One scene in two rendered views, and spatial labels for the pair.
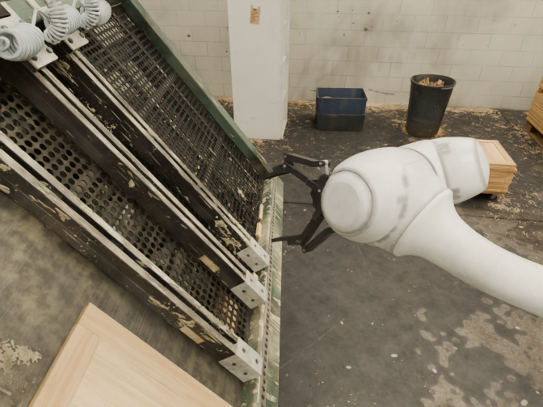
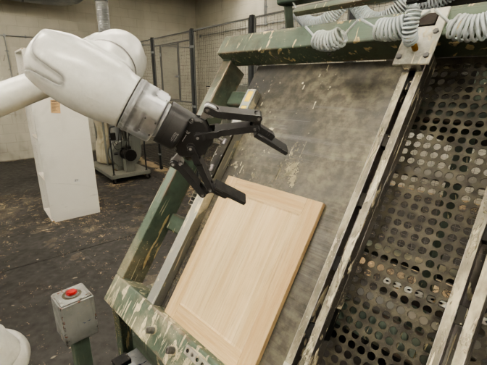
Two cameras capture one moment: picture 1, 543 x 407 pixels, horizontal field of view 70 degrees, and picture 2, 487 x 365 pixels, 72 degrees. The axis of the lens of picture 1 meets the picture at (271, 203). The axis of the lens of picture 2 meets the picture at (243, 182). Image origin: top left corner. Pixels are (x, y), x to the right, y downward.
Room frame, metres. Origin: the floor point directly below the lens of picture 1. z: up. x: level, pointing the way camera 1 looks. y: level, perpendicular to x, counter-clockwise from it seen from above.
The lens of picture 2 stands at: (1.08, -0.47, 1.71)
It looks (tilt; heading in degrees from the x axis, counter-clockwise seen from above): 17 degrees down; 134
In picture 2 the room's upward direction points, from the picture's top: straight up
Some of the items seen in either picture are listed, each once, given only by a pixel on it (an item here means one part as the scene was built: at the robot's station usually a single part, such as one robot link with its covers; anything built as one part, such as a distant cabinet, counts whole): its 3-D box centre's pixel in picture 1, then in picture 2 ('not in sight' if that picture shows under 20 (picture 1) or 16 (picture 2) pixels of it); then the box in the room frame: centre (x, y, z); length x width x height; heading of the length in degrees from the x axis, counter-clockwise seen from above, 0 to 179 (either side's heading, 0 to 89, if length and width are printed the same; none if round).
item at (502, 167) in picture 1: (470, 167); not in sight; (3.27, -1.91, 0.20); 0.61 x 0.53 x 0.40; 172
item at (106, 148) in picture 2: not in sight; (112, 115); (-4.93, 2.39, 1.10); 1.37 x 0.70 x 2.20; 172
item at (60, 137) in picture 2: not in sight; (59, 136); (-3.59, 1.02, 1.03); 0.61 x 0.58 x 2.05; 172
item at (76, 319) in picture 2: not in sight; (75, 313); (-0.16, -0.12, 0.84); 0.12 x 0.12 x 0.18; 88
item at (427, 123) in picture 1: (427, 106); not in sight; (4.58, -1.90, 0.33); 0.52 x 0.51 x 0.65; 172
